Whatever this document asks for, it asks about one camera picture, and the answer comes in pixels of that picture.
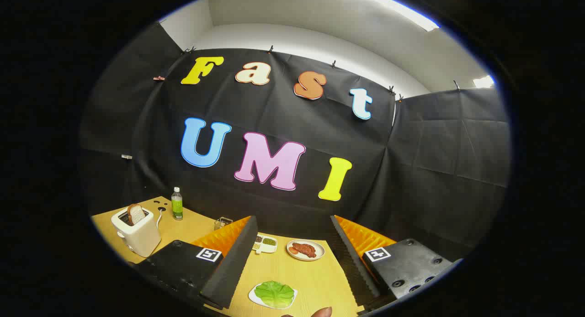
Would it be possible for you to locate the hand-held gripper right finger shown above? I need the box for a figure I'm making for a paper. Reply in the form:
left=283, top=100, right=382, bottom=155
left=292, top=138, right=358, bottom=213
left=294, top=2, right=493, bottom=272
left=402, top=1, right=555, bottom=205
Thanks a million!
left=330, top=215, right=463, bottom=314

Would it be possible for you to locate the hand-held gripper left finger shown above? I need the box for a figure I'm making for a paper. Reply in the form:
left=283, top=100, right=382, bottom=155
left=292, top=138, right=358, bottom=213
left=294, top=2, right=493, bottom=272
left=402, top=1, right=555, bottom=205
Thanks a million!
left=129, top=215, right=259, bottom=310

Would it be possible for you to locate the green lettuce leaf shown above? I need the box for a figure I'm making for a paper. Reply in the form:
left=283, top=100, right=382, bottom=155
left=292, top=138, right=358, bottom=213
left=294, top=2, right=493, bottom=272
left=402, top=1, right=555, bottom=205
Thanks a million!
left=255, top=281, right=295, bottom=308

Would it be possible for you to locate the toasted white bread slice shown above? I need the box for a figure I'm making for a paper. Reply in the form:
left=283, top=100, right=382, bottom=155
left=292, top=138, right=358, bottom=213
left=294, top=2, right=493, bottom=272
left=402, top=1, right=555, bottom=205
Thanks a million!
left=127, top=204, right=146, bottom=226

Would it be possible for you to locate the square white plate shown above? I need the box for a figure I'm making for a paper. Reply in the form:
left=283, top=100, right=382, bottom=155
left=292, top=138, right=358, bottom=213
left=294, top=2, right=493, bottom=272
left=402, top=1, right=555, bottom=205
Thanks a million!
left=249, top=282, right=298, bottom=310

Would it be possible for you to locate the round white meat plate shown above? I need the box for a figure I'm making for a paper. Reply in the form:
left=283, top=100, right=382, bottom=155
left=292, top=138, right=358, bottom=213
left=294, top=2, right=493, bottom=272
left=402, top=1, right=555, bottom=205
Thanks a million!
left=287, top=239, right=325, bottom=261

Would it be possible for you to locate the white divided dish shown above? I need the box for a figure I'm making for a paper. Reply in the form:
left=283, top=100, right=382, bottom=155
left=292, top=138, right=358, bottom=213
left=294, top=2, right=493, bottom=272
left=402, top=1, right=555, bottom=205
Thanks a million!
left=253, top=234, right=278, bottom=255

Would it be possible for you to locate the red meat slice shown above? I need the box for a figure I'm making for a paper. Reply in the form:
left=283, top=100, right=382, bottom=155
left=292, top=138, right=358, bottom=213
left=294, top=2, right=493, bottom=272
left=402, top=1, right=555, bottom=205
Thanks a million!
left=289, top=242, right=317, bottom=258

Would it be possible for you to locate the green label plastic bottle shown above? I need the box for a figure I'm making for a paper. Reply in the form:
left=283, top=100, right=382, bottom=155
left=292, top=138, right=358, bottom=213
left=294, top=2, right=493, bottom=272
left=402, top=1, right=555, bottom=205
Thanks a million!
left=171, top=187, right=183, bottom=221

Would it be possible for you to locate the white toaster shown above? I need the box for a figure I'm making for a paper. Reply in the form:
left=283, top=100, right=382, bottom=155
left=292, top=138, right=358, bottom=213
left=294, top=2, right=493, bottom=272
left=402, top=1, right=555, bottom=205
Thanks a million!
left=111, top=206, right=161, bottom=258

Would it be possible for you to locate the black backdrop cloth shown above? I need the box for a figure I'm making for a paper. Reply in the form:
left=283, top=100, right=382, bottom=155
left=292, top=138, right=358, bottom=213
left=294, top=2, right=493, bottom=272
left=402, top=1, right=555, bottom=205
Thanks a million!
left=78, top=22, right=511, bottom=263

